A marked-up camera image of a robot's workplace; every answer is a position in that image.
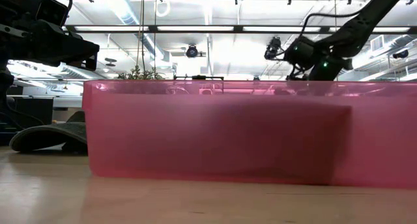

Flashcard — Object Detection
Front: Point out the black background cabinet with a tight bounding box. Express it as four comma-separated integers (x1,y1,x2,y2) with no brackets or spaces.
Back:
12,96,55,124

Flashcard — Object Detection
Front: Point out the red translucent plastic bin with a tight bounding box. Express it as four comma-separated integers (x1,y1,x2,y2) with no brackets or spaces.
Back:
81,79,417,189

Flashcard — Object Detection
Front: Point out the black ceiling spotlight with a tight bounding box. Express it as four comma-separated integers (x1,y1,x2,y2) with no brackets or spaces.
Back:
392,49,410,60

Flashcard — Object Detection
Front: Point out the black overhead camera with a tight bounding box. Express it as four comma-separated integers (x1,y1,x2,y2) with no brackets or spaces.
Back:
186,44,199,59

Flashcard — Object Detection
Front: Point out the green potted plant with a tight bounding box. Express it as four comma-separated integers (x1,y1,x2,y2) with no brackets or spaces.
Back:
117,66,164,81

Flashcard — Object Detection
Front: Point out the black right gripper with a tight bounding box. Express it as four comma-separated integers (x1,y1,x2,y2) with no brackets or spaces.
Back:
308,55,354,82

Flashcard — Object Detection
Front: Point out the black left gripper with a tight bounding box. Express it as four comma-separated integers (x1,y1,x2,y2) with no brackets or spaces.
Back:
0,19,100,72

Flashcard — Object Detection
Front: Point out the black camera with cable loop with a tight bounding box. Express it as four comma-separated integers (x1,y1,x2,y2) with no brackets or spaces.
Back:
263,36,285,61

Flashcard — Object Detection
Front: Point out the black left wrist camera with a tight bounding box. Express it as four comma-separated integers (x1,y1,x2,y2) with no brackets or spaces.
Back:
35,0,70,27

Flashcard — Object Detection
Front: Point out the white cable loop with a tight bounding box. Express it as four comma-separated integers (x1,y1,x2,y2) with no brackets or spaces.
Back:
155,0,171,18

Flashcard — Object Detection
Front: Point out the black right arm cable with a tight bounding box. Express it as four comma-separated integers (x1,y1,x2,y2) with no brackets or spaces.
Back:
299,9,363,39

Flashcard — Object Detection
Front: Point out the dark grey baseball cap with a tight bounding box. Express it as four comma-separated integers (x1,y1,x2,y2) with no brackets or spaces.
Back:
8,110,88,154

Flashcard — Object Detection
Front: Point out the black aluminium rig frame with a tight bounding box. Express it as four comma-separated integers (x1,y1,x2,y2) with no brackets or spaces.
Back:
63,23,417,35

